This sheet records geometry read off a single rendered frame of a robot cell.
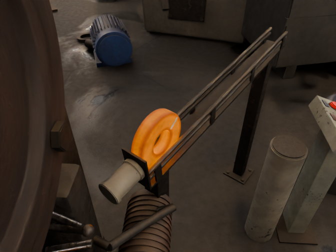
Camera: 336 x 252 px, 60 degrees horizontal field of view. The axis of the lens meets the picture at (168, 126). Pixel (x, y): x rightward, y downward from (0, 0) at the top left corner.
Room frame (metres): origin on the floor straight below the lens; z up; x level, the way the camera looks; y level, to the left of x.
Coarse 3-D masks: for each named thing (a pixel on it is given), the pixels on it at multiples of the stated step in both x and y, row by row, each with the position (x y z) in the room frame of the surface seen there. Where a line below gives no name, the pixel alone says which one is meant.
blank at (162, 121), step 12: (144, 120) 0.51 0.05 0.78; (156, 120) 0.50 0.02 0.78; (168, 120) 0.53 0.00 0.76; (144, 132) 0.48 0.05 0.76; (156, 132) 0.50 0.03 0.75; (168, 132) 0.54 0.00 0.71; (132, 144) 0.47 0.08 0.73; (144, 144) 0.46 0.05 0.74; (156, 144) 0.54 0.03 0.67; (168, 144) 0.53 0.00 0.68; (144, 156) 0.46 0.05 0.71; (156, 156) 0.49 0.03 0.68
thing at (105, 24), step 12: (96, 24) 2.33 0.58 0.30; (108, 24) 2.27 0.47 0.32; (120, 24) 2.31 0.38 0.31; (96, 36) 2.18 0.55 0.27; (108, 36) 2.08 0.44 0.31; (120, 36) 2.10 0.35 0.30; (96, 48) 2.07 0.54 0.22; (108, 48) 2.08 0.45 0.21; (120, 48) 2.10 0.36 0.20; (96, 60) 2.22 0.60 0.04; (108, 60) 2.07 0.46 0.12; (120, 60) 2.10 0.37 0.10
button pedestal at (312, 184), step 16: (320, 96) 0.84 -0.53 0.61; (320, 112) 0.77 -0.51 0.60; (320, 128) 0.72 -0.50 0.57; (320, 144) 0.73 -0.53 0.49; (320, 160) 0.69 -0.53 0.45; (304, 176) 0.74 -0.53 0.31; (320, 176) 0.68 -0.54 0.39; (304, 192) 0.69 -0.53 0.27; (320, 192) 0.67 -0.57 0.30; (288, 208) 0.74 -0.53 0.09; (304, 208) 0.68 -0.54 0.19; (288, 224) 0.70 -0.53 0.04; (304, 224) 0.67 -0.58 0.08; (288, 240) 0.64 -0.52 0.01; (304, 240) 0.64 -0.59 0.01
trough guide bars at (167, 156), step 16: (272, 48) 0.98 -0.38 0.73; (256, 64) 0.86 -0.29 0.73; (240, 80) 0.78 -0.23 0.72; (224, 96) 0.71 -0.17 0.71; (192, 112) 0.70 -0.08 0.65; (208, 112) 0.64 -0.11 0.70; (192, 128) 0.58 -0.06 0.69; (176, 144) 0.53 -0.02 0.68; (160, 160) 0.48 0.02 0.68; (160, 176) 0.47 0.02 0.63
